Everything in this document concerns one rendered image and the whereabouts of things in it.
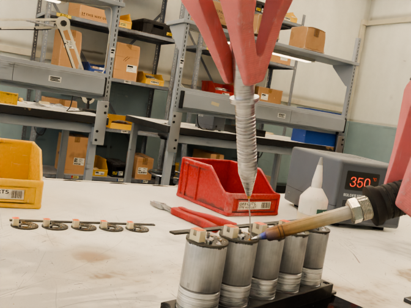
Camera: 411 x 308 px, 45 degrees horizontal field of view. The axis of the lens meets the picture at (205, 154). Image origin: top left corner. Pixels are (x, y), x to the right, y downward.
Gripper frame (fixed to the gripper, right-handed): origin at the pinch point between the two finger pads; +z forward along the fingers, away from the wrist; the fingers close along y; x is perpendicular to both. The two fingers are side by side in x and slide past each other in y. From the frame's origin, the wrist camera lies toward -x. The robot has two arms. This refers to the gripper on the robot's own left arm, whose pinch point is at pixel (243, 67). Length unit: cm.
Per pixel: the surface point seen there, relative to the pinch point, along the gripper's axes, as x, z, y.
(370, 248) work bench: -30.0, 27.7, 5.0
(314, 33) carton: -275, 37, 153
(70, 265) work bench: 3.9, 15.7, 14.7
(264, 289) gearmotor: -0.9, 14.5, -0.2
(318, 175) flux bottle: -27.4, 18.5, 10.7
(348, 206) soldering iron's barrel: -4.3, 8.9, -4.2
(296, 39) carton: -272, 41, 165
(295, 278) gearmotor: -4.0, 15.2, -0.6
